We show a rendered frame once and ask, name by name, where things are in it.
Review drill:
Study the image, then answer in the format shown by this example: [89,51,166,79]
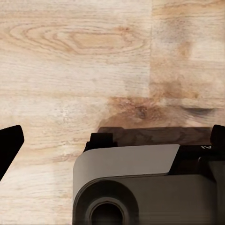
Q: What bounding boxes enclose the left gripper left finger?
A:
[0,125,24,181]

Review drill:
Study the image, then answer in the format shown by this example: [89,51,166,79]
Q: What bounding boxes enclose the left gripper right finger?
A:
[210,124,225,162]

